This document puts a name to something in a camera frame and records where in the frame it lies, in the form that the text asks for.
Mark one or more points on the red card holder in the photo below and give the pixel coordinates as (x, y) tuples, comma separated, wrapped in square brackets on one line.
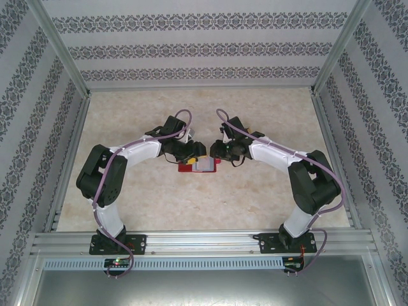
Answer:
[(204, 165)]

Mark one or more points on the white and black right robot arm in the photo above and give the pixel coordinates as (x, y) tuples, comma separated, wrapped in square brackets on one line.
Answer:
[(271, 153)]

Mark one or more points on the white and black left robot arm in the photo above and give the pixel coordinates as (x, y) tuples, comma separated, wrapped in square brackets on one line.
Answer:
[(143, 153)]

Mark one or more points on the grey metal sheet panel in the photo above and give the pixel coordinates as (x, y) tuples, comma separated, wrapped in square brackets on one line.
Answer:
[(204, 290)]

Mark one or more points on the aluminium mounting rail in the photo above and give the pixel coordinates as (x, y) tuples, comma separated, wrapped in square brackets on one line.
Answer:
[(197, 242)]

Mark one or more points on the aluminium side rail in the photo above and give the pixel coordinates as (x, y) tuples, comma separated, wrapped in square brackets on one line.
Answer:
[(80, 121), (324, 127)]

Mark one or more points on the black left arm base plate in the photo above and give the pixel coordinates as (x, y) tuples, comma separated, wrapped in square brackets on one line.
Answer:
[(140, 243)]

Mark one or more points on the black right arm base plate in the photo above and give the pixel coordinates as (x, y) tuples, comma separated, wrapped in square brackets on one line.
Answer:
[(266, 243)]

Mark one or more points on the aluminium frame post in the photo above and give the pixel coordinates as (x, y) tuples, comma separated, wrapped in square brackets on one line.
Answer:
[(63, 54), (341, 48)]

